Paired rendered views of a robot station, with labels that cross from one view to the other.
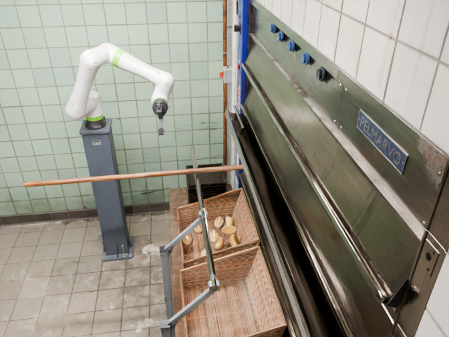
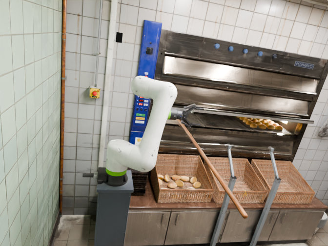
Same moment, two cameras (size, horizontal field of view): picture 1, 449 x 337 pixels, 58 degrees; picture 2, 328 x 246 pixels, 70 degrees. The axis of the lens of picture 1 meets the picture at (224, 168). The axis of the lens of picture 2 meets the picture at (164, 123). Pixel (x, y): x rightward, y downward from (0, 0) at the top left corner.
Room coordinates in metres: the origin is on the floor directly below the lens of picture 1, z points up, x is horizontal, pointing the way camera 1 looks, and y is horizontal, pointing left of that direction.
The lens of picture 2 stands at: (2.56, 2.15, 2.04)
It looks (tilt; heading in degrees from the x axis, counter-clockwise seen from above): 20 degrees down; 264
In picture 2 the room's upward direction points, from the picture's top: 10 degrees clockwise
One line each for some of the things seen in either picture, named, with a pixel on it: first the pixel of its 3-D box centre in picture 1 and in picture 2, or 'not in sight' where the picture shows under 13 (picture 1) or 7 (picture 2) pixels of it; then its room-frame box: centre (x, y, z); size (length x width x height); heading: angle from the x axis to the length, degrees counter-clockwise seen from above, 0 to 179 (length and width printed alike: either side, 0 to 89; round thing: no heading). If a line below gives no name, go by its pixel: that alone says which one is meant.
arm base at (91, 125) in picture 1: (95, 118); (106, 174); (2.71, 0.94, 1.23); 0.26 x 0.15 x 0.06; 9
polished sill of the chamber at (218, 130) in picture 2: not in sight; (229, 131); (1.52, -0.30, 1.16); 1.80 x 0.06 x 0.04; 8
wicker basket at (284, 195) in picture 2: not in sight; (279, 180); (0.86, -0.10, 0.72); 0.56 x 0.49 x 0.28; 8
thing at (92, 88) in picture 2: (227, 74); (94, 92); (3.00, -0.02, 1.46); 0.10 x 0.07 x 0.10; 8
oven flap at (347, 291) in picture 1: (288, 166); (239, 100); (1.52, -0.28, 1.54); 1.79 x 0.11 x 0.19; 8
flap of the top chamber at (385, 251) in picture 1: (293, 111); (246, 76); (1.52, -0.28, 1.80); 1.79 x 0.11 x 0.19; 8
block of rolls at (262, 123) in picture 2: not in sight; (255, 119); (1.01, -0.80, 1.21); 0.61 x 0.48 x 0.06; 98
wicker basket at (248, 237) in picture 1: (215, 231); (180, 176); (2.06, 0.06, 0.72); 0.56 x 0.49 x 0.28; 10
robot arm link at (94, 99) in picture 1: (91, 105); (119, 156); (2.64, 0.93, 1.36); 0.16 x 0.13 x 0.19; 158
